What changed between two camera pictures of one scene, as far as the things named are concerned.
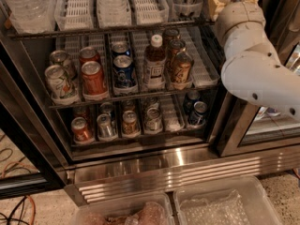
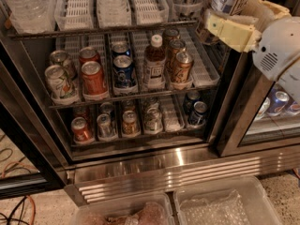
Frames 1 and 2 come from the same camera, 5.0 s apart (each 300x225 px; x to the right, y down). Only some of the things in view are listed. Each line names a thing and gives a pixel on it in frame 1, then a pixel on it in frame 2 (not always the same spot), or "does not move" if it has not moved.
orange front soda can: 94,80 does not move
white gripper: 240,15 -> 277,49
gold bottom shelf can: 129,123 does not move
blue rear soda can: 120,48 does not move
